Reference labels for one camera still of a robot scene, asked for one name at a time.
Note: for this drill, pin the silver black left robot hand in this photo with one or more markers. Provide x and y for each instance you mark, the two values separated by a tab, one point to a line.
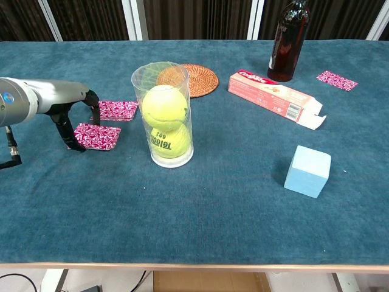
57	94

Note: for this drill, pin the pink patterned card stack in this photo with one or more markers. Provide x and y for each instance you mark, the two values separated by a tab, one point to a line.
97	137
118	110

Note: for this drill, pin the single pink patterned card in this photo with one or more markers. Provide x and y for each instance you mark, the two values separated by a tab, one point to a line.
336	80

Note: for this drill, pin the plain yellow tennis ball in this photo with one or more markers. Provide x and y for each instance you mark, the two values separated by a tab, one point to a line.
164	106

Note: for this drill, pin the yellow tennis ball black print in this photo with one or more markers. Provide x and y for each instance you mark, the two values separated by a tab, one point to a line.
170	143

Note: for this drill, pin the clear plastic ball tube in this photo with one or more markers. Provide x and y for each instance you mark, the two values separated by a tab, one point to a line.
170	162

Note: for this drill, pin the round woven rattan coaster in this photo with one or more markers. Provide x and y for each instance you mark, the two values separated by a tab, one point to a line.
202	80

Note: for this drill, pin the white table leg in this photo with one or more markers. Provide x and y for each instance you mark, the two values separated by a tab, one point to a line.
53	281
346	283

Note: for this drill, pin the teal velvet table cloth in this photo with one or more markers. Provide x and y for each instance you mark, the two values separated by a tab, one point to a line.
212	213

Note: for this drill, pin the black floor device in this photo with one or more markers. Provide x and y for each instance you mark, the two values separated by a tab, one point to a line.
91	289

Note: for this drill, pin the red white toothpaste box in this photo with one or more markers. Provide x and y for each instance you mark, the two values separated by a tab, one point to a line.
267	95

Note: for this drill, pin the dark brown glass bottle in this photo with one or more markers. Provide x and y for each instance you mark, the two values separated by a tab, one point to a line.
287	45

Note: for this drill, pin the brown cardboard box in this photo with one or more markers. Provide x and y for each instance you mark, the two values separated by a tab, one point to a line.
206	281

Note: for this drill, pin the light blue foam cube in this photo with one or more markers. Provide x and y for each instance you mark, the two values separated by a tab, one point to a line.
307	173

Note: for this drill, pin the slanted white frame post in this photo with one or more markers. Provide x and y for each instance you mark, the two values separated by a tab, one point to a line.
50	19

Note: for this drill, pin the wide white frame post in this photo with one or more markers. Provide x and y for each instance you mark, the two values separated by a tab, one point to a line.
135	19

